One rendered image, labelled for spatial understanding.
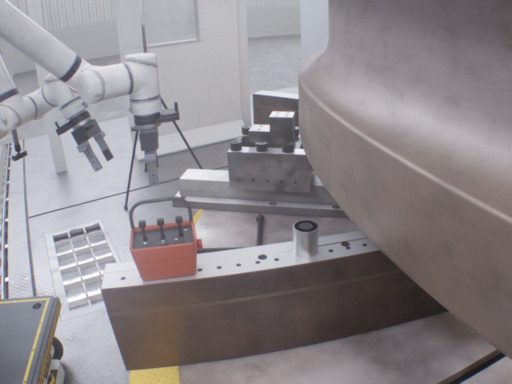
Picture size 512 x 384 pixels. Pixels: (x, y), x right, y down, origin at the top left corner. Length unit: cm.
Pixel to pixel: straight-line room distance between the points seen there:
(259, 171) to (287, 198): 25
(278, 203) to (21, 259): 174
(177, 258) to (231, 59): 349
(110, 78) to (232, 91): 356
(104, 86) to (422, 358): 134
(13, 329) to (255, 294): 104
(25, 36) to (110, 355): 146
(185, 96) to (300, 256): 323
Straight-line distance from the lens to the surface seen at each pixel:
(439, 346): 165
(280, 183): 225
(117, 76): 110
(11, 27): 115
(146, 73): 113
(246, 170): 226
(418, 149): 99
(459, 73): 98
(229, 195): 244
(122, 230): 301
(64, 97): 140
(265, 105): 346
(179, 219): 125
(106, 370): 202
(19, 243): 320
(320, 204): 236
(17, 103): 139
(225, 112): 460
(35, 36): 116
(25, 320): 191
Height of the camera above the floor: 145
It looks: 25 degrees down
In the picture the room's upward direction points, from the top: 3 degrees counter-clockwise
